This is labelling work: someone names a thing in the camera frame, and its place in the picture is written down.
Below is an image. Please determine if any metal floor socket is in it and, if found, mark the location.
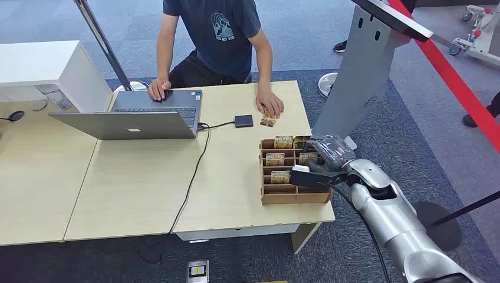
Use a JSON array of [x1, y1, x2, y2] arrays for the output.
[[186, 259, 210, 283]]

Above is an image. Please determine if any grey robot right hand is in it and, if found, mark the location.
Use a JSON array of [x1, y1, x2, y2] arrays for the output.
[[302, 134, 358, 173]]

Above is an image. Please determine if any wooden card holder box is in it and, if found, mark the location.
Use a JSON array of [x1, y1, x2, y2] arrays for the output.
[[259, 135, 333, 206]]

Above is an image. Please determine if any silver laptop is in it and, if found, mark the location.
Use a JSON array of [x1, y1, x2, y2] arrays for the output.
[[48, 90, 203, 141]]

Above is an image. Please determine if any black laptop cable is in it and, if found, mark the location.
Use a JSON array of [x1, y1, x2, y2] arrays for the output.
[[139, 121, 236, 264]]

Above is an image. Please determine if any round white fan base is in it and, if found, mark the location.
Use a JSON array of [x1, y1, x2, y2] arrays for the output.
[[317, 72, 339, 100]]

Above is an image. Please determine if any round white pole base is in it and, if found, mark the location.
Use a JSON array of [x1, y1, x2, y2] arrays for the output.
[[113, 81, 150, 95]]

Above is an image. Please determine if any person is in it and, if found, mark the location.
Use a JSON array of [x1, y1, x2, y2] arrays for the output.
[[147, 0, 285, 119]]

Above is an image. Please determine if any person's right hand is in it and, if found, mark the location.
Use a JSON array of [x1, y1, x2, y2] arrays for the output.
[[147, 77, 172, 102]]

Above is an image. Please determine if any person's left hand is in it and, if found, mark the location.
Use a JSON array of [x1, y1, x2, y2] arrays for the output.
[[255, 86, 285, 119]]

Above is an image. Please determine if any grey kiosk stand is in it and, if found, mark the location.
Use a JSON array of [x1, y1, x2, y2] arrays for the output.
[[311, 0, 435, 139]]

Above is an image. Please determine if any white wheeled cart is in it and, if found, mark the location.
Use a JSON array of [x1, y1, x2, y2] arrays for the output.
[[448, 4, 500, 68]]

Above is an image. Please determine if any black slanted pole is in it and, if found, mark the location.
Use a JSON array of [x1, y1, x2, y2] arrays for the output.
[[73, 0, 134, 92]]

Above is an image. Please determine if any black stanchion with round base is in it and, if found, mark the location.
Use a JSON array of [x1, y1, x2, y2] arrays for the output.
[[412, 190, 500, 253]]

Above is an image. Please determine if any small black oval object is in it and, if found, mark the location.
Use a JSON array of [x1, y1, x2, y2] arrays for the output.
[[0, 110, 26, 123]]

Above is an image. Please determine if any person's dark foot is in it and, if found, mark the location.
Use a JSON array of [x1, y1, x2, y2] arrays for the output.
[[462, 91, 500, 129]]

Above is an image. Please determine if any red barrier belt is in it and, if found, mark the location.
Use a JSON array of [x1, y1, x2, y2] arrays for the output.
[[387, 0, 500, 154]]

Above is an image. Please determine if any small black card reader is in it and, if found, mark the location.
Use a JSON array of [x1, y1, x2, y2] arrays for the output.
[[233, 114, 254, 129]]

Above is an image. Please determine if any white cabinet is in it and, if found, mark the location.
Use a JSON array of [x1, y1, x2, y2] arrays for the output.
[[0, 40, 114, 114]]

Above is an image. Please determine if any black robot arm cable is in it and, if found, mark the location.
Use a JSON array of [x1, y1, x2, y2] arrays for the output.
[[321, 182, 392, 283]]

